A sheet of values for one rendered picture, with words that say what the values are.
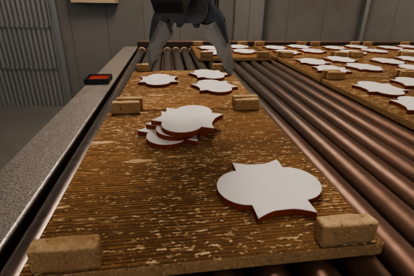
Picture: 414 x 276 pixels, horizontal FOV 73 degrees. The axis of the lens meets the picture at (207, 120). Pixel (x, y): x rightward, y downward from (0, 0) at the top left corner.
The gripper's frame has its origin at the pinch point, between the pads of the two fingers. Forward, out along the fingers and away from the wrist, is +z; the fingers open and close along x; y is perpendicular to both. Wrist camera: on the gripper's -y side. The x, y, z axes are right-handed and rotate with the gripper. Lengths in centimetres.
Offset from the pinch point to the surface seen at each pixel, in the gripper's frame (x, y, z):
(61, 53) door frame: 227, 221, 41
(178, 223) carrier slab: -6.8, -23.7, 10.8
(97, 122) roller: 21.0, 1.0, 12.3
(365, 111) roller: -37.1, 27.9, 12.6
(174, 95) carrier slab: 10.6, 19.6, 10.7
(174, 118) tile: 2.1, -2.1, 7.8
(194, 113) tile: -0.7, 1.5, 7.8
